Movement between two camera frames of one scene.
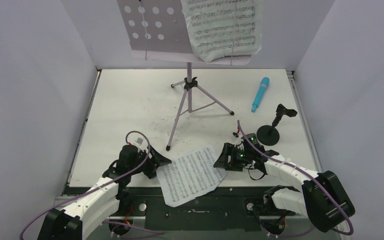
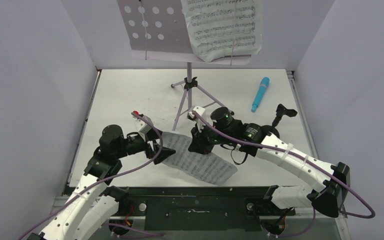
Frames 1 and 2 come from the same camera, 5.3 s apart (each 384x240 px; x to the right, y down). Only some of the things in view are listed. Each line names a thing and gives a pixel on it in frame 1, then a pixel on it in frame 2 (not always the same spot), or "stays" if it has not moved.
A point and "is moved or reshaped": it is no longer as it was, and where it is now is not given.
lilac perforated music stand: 157,30 stays
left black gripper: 156,161 → 153,135
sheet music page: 224,27 stays
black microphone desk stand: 269,134 stays
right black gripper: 230,157 → 198,142
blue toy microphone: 264,84 stays
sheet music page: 191,176 is moved or reshaped
